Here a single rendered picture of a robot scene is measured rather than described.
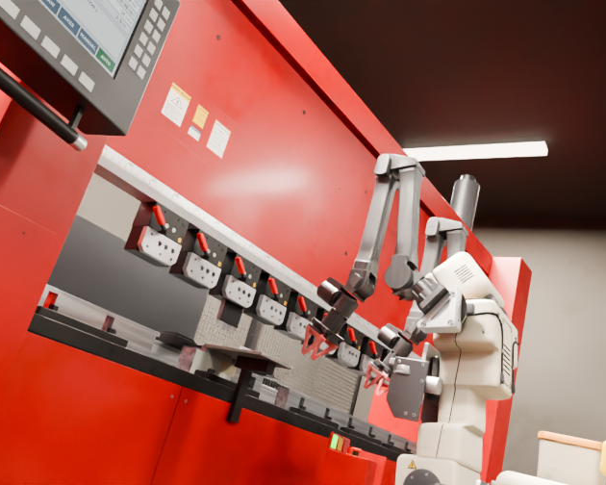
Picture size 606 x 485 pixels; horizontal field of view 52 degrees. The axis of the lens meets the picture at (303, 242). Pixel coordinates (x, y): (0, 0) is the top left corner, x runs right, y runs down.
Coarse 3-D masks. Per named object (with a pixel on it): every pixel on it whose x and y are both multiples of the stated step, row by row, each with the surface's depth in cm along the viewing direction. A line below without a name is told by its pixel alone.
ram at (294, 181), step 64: (192, 0) 207; (192, 64) 207; (256, 64) 232; (256, 128) 232; (320, 128) 264; (128, 192) 195; (192, 192) 207; (256, 192) 232; (320, 192) 265; (256, 256) 233; (320, 256) 265; (384, 256) 307; (384, 320) 308
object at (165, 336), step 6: (162, 336) 235; (168, 336) 233; (174, 336) 231; (180, 336) 234; (186, 336) 237; (162, 342) 234; (168, 342) 232; (174, 342) 231; (180, 342) 233; (186, 342) 235; (192, 342) 238; (180, 348) 237; (198, 348) 232
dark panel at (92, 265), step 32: (64, 256) 230; (96, 256) 240; (128, 256) 252; (64, 288) 230; (96, 288) 241; (128, 288) 252; (160, 288) 265; (192, 288) 280; (160, 320) 265; (192, 320) 280
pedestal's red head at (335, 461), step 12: (348, 444) 238; (336, 456) 218; (348, 456) 217; (360, 456) 235; (372, 456) 233; (324, 468) 218; (336, 468) 217; (348, 468) 215; (360, 468) 213; (372, 468) 218; (384, 468) 230; (324, 480) 217; (336, 480) 215; (348, 480) 213; (360, 480) 212; (372, 480) 219
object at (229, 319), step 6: (222, 300) 225; (222, 306) 224; (228, 306) 225; (234, 306) 228; (222, 312) 223; (228, 312) 226; (234, 312) 228; (240, 312) 231; (216, 318) 223; (222, 318) 223; (228, 318) 226; (234, 318) 228; (216, 324) 222; (222, 324) 224; (228, 324) 227; (234, 324) 228; (228, 330) 227; (234, 330) 229
